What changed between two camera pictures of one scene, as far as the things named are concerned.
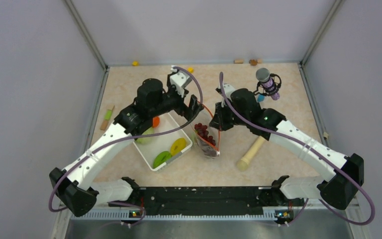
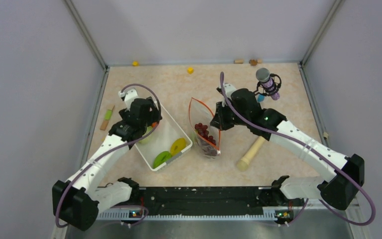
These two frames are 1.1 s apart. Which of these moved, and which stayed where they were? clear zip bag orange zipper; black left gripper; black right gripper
Moved: black left gripper
Stayed: clear zip bag orange zipper; black right gripper
